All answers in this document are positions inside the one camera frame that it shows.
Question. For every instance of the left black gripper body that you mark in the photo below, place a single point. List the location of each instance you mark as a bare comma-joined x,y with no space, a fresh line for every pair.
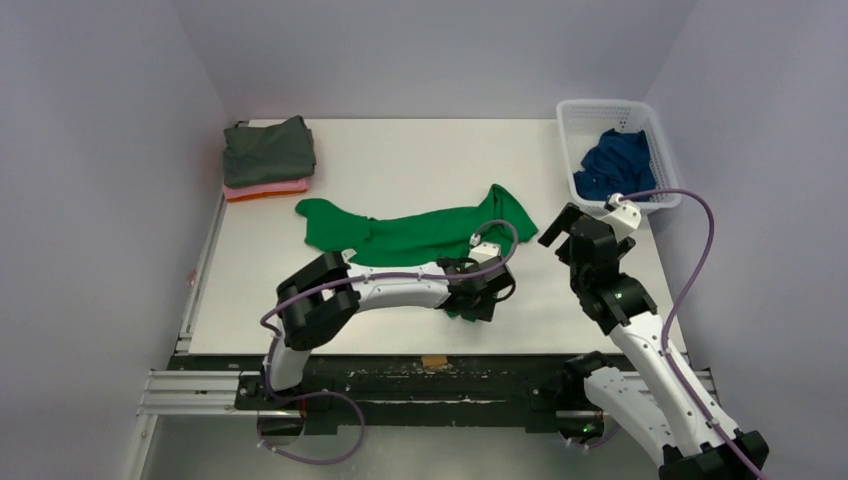
481,309

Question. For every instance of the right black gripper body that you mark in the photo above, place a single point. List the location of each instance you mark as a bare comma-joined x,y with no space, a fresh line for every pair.
577,234

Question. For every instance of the green t-shirt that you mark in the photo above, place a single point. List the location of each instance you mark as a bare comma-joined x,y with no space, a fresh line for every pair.
406,241

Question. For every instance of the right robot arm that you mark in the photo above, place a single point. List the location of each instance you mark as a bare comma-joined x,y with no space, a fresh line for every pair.
677,422

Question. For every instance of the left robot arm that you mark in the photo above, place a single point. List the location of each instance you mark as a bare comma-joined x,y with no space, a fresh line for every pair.
318,301

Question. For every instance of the blue crumpled t-shirt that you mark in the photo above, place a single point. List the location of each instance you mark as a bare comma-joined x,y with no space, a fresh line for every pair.
618,163

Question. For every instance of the white plastic basket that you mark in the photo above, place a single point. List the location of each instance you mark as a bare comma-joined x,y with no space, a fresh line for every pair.
581,122

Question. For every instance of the brown tape piece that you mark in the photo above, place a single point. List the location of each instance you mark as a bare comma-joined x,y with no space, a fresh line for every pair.
434,362

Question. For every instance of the pink folded t-shirt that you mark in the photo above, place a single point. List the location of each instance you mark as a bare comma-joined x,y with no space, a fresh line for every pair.
289,185

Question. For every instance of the dark grey folded t-shirt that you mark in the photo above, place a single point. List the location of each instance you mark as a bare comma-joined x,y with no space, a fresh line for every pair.
261,155

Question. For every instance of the orange folded t-shirt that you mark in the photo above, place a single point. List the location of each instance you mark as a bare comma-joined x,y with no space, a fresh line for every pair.
232,197

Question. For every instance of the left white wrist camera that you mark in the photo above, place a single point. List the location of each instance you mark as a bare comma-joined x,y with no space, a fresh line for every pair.
481,251

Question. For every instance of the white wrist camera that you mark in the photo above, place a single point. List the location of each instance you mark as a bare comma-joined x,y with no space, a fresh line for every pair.
623,215
481,251

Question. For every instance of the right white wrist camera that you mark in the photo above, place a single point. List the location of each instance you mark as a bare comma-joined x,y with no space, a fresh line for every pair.
623,215

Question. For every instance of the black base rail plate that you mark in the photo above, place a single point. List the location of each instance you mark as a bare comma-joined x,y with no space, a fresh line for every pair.
488,391

